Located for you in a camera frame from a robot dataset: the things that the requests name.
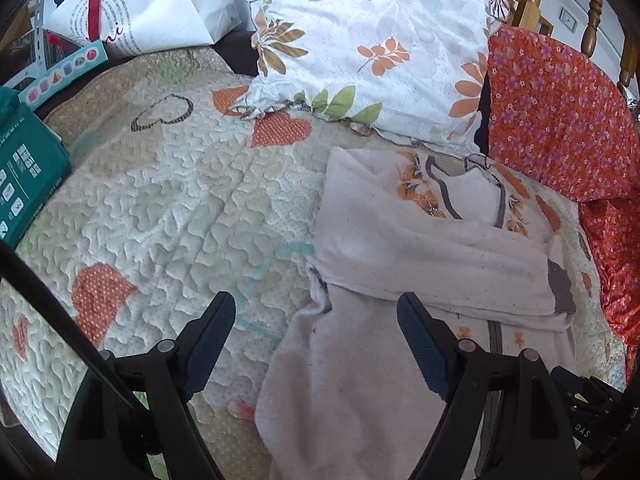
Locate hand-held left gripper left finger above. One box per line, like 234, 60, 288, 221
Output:
55, 291, 237, 480

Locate quilted heart-print bedspread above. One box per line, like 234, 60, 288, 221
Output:
0, 47, 628, 480

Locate white perforated metal rail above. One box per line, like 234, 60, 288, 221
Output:
27, 0, 48, 78

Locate orange floral blanket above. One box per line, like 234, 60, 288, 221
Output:
482, 25, 640, 386

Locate white paper bag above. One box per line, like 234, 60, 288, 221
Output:
42, 0, 246, 58

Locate pale pink floral sweater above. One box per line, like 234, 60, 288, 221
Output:
255, 146, 578, 480

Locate long light blue box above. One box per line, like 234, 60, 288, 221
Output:
17, 41, 108, 111

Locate white floral pillow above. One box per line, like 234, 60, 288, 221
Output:
242, 0, 511, 156

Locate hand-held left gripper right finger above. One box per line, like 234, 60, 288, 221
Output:
397, 291, 586, 480

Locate teal cardboard box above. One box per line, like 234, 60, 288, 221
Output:
0, 87, 72, 251

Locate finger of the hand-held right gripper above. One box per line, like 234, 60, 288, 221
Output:
550, 367, 623, 411

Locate black strap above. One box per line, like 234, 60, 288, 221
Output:
0, 240, 151, 413

